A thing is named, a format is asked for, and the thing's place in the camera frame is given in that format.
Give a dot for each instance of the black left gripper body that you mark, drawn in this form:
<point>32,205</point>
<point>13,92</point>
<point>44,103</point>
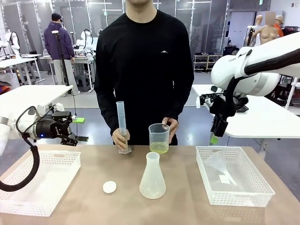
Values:
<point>48,129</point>

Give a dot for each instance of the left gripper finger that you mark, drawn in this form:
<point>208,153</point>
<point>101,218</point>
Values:
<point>69,138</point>
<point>64,117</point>

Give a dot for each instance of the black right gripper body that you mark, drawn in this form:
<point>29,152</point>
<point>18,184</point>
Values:
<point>222,105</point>

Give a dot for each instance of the translucent plastic funnel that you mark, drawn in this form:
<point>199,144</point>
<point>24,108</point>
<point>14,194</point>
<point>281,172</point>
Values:
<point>216,161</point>

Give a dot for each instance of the translucent plastic graduated cylinder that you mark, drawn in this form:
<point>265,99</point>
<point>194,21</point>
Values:
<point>121,114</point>

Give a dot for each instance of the clear plastic beaker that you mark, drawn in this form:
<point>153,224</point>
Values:
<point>159,145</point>

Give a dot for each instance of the translucent plastic conical flask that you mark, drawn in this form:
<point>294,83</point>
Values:
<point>152,182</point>

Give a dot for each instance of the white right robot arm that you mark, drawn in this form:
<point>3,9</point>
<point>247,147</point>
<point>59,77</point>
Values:
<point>253,82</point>

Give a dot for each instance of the person's right forearm black sleeve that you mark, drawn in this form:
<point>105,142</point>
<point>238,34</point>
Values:
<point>106,112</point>

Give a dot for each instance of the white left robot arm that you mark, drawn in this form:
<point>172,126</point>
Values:
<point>7,138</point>

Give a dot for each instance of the person's left forearm black sleeve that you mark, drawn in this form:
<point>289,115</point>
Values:
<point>180,105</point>

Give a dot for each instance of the person's left hand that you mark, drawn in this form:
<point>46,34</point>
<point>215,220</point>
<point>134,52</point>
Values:
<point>173,129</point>

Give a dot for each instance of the person's right hand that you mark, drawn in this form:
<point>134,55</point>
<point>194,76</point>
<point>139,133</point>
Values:
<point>117,139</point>

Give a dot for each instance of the black flat plate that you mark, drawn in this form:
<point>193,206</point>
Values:
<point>243,108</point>

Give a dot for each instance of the white curved side table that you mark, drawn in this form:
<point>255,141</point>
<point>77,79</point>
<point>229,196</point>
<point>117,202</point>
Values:
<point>257,122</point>

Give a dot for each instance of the grey step stool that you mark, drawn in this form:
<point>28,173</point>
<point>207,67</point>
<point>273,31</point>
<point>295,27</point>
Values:
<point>82,82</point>

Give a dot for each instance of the white shoe rack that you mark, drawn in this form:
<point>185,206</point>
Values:
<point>206,61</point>

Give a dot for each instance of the white paper label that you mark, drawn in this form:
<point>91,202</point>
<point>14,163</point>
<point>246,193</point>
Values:
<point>225,179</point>

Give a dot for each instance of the white perforated plastic basket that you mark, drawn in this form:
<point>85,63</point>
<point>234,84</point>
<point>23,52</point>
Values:
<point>234,194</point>
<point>35,187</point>

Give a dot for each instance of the white background workbench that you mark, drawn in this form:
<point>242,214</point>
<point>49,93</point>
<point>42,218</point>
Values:
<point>82,58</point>

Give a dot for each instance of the white round cap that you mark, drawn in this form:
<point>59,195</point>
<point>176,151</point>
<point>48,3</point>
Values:
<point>109,187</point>

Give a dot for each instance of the person in purple jacket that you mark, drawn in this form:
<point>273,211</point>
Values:
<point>56,44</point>

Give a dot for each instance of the white background desk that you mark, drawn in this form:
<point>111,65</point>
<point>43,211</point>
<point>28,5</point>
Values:
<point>14,61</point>

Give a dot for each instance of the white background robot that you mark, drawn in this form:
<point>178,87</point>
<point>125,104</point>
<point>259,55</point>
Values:
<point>14,42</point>
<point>85,37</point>

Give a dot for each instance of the beige mannequin torso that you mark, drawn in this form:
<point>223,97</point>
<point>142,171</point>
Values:
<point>269,32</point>

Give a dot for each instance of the person in black sweater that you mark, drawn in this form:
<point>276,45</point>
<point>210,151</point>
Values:
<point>143,58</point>

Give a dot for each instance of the orange clothed mannequin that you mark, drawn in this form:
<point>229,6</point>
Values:
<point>279,28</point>

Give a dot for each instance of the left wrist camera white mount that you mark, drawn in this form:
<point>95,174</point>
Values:
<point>59,107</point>

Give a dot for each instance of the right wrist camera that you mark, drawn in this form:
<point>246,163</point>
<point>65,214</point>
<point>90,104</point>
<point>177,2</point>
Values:
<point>207,100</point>

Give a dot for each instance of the black camera tripod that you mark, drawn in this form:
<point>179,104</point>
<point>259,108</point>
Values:
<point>61,58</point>

